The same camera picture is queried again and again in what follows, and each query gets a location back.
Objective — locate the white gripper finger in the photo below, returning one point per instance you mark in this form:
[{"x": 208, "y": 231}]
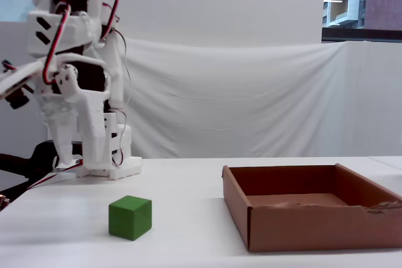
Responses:
[
  {"x": 63, "y": 130},
  {"x": 92, "y": 123}
]

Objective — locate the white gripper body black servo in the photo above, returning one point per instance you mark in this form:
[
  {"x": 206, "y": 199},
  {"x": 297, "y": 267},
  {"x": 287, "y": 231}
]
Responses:
[{"x": 82, "y": 100}]

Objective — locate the green cube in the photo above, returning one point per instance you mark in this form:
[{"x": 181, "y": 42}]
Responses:
[{"x": 125, "y": 217}]

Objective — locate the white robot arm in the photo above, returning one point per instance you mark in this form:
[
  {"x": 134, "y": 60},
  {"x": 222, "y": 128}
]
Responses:
[{"x": 72, "y": 32}]

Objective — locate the brown cardboard box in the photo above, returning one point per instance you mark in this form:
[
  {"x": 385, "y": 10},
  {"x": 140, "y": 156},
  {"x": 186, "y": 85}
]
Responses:
[{"x": 298, "y": 227}]

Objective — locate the small brown table clamp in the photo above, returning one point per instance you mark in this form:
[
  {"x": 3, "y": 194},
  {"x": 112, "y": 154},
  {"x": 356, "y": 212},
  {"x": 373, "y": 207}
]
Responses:
[{"x": 3, "y": 202}]

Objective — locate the white cloth backdrop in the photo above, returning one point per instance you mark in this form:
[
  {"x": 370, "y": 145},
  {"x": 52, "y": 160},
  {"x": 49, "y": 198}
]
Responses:
[{"x": 251, "y": 98}]

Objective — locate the black window sill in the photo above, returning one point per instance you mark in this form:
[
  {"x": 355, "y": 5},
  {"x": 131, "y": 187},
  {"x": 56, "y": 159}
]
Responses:
[{"x": 361, "y": 34}]

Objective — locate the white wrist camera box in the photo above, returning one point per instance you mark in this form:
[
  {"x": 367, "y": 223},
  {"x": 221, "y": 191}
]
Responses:
[{"x": 15, "y": 78}]

